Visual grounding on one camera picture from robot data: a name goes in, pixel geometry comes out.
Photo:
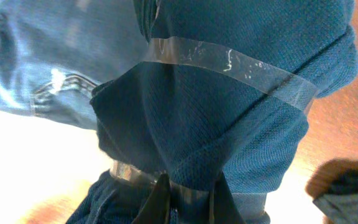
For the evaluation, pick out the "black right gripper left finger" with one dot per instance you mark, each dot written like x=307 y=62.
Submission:
x=156 y=210

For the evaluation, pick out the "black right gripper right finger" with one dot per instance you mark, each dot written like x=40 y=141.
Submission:
x=224 y=210

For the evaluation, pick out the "teal blue garment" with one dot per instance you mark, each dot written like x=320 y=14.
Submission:
x=222 y=87

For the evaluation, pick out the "black garment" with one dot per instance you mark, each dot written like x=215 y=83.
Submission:
x=334 y=189

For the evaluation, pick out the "dark blue jeans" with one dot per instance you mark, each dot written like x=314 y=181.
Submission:
x=53 y=53

